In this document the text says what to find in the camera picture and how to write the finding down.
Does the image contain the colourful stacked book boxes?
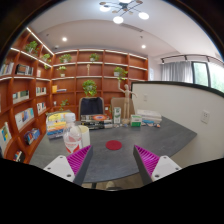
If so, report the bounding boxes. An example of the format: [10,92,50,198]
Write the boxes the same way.
[46,111,76,139]

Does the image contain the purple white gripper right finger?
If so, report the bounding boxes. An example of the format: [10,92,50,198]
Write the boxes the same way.
[133,145,181,185]

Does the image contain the dark stacked books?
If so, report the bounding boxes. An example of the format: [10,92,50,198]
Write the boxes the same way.
[81,114,113,130]

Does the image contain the white paper cup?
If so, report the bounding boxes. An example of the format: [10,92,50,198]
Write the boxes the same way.
[79,125,90,148]

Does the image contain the wooden wall bookshelf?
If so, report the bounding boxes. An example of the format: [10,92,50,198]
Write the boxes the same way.
[0,29,148,162]

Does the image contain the green white small box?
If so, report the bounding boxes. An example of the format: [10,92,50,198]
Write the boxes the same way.
[130,115,142,127]

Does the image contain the wooden artist mannequin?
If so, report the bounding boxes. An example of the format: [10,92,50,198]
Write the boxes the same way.
[118,82,137,125]

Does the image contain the grey window curtain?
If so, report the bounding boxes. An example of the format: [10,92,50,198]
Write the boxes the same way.
[161,61,193,83]

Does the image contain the ceiling chandelier lamp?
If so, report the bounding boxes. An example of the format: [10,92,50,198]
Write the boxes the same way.
[99,0,149,24]

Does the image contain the green white carton box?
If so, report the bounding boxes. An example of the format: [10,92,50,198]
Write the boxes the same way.
[113,107,121,124]

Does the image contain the potted plant right shelf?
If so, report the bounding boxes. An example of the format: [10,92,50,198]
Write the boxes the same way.
[114,67,128,81]

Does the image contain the clear plastic water bottle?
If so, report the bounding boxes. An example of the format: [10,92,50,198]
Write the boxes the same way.
[63,113,82,153]

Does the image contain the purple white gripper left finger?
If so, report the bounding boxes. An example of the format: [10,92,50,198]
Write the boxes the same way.
[44,145,93,186]

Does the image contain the hanging green potted plant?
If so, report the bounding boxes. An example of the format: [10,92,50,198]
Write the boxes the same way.
[82,80,97,97]

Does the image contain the brown cardboard box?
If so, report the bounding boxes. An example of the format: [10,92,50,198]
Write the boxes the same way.
[111,97,135,117]

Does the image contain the white wall socket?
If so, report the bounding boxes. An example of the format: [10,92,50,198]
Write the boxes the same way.
[201,110,210,124]

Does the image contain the dark blue office chair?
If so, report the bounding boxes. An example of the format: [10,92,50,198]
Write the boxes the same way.
[79,97,104,116]

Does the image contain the white stacked books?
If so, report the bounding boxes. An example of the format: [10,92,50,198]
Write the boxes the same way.
[137,109,162,124]

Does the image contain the red round coaster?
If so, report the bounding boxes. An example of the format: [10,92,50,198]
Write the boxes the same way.
[106,140,122,150]

